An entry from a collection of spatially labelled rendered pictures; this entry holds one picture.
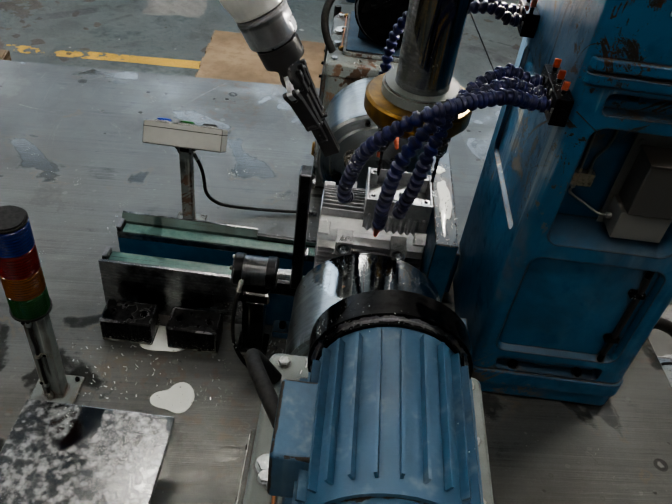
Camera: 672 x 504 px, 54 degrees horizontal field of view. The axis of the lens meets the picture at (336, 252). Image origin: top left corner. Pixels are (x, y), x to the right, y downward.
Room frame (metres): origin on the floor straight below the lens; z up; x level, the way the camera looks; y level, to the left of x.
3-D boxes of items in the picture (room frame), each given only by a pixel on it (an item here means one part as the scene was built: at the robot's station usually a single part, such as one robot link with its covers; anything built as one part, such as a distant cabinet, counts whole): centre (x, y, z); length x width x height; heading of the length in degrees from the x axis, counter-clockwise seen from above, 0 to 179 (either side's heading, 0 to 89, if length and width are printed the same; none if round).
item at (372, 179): (1.01, -0.10, 1.11); 0.12 x 0.11 x 0.07; 91
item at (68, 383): (0.69, 0.47, 1.01); 0.08 x 0.08 x 0.42; 1
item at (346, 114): (1.36, -0.05, 1.04); 0.37 x 0.25 x 0.25; 1
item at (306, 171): (0.87, 0.07, 1.12); 0.04 x 0.03 x 0.26; 91
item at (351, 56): (1.60, -0.05, 0.99); 0.35 x 0.31 x 0.37; 1
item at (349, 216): (1.01, -0.06, 1.02); 0.20 x 0.19 x 0.19; 91
